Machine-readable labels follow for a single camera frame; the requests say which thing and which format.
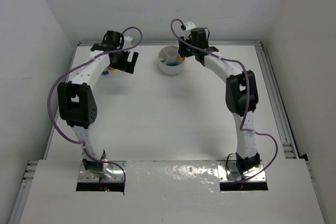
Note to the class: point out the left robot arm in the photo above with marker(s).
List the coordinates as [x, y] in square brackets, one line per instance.
[77, 105]

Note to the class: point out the metal base plate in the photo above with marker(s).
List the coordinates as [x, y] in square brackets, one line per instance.
[111, 174]
[228, 173]

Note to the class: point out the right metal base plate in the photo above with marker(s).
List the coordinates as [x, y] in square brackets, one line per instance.
[228, 173]

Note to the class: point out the white divided round container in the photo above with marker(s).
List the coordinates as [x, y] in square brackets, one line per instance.
[169, 53]

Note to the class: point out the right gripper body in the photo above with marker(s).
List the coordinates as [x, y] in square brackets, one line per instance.
[199, 56]

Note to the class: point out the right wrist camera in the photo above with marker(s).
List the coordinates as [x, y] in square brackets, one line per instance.
[187, 27]

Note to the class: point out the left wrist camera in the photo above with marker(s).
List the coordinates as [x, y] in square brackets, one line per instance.
[128, 40]

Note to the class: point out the teal lego brick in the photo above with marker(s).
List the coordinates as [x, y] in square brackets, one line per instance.
[172, 64]

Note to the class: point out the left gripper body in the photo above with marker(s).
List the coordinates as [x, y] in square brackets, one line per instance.
[125, 63]

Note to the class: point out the yellow lego brick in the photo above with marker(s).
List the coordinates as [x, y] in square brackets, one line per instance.
[180, 58]

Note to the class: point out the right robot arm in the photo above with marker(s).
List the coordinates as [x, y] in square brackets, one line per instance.
[241, 94]

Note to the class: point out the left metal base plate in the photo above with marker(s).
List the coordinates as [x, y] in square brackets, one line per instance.
[111, 174]

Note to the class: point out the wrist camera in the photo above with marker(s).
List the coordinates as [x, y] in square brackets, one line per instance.
[187, 27]
[128, 40]

